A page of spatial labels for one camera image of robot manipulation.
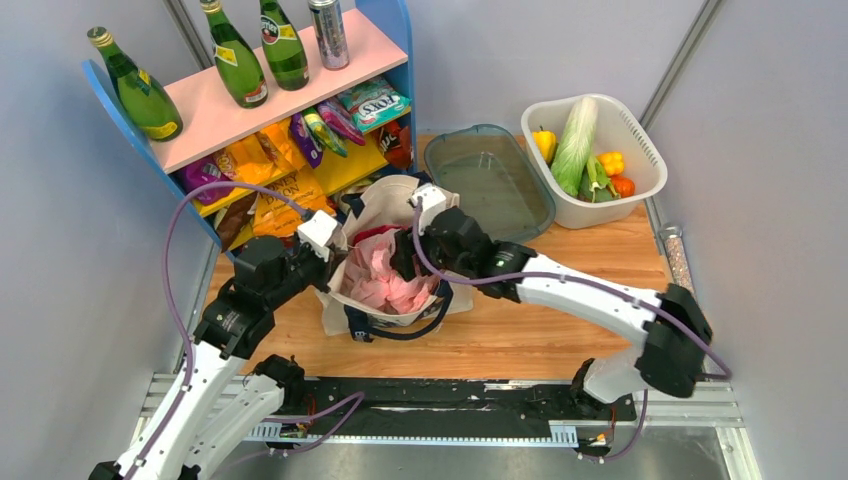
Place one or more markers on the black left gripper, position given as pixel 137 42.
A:
pixel 322 282

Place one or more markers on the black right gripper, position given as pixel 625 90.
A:
pixel 403 260

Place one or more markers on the pink plastic grocery bag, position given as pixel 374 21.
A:
pixel 369 279

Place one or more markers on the cream canvas tote bag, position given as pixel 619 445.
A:
pixel 386 202

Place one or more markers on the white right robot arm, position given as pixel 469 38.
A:
pixel 668 332

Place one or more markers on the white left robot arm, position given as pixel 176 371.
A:
pixel 185 439

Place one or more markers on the red hand cooked chips bag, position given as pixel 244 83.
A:
pixel 374 231

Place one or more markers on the teal transparent plastic tray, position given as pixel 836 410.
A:
pixel 485 165

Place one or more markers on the purple candy packet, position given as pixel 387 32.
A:
pixel 308 146

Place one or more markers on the red dark snack bag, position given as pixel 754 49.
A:
pixel 394 143

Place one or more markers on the orange snack bag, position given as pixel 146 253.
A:
pixel 258 157

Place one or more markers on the blue pink snack shelf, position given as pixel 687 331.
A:
pixel 379 36

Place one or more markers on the purple snack bag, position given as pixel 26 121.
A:
pixel 200 173

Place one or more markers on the colourful striped candy packet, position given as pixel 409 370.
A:
pixel 321 131

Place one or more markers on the yellow bell pepper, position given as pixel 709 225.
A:
pixel 547 143

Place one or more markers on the pink candy packet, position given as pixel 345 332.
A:
pixel 334 114

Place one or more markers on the napa cabbage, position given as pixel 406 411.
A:
pixel 575 146

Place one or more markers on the teal foxs candy bag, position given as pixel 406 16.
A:
pixel 373 102

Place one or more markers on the green leafy vegetable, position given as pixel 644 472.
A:
pixel 595 185

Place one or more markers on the small yellow orange pepper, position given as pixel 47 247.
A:
pixel 612 163

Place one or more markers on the orange tomato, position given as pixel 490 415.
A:
pixel 623 186

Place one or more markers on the green glass bottle middle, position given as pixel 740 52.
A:
pixel 236 63

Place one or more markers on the green glass bottle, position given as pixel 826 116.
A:
pixel 236 63
pixel 143 98
pixel 282 47

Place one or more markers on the white plastic basket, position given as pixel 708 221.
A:
pixel 617 130

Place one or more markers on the green glass bottle left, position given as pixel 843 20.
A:
pixel 143 98

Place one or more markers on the green glass bottle right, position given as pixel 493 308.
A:
pixel 282 47

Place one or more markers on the glass tube of beads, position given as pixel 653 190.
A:
pixel 671 237

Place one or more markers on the silver drink can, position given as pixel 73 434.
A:
pixel 329 30

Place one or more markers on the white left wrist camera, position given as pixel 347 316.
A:
pixel 319 232

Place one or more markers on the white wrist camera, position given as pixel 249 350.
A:
pixel 428 201
pixel 319 232

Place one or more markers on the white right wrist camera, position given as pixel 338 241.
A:
pixel 428 201

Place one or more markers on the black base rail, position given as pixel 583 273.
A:
pixel 451 408

